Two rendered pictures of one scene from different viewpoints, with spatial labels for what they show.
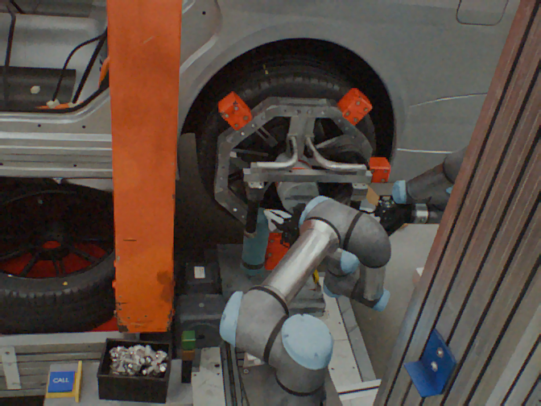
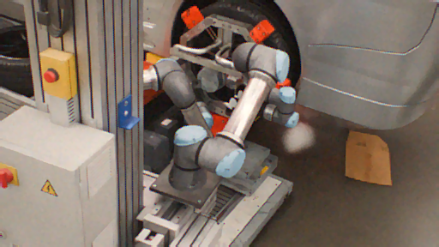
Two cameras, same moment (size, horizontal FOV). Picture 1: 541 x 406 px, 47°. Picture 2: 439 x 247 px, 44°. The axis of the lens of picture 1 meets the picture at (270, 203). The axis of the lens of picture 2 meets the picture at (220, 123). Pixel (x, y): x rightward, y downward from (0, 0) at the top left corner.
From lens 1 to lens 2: 1.79 m
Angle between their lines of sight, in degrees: 34
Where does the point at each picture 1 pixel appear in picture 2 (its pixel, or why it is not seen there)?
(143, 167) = not seen: hidden behind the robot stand
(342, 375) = (225, 229)
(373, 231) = (174, 80)
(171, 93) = not seen: outside the picture
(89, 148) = not seen: hidden behind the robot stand
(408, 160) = (311, 89)
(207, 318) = (147, 143)
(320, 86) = (246, 15)
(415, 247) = (381, 201)
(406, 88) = (305, 30)
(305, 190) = (209, 75)
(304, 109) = (226, 25)
